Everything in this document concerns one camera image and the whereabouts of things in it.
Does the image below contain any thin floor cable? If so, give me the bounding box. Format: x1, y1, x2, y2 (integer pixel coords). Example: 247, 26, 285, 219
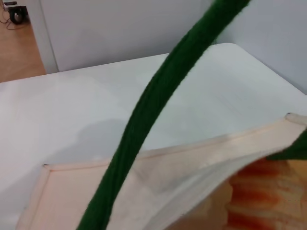
0, 11, 18, 31

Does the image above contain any cream handbag with green handles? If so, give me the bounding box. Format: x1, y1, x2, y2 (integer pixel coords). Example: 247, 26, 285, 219
15, 0, 307, 230

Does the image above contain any orange striped bread loaf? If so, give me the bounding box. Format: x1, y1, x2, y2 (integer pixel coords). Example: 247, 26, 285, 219
191, 157, 307, 230

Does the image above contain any black device on floor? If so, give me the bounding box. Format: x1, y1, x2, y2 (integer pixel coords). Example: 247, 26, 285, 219
3, 0, 30, 25

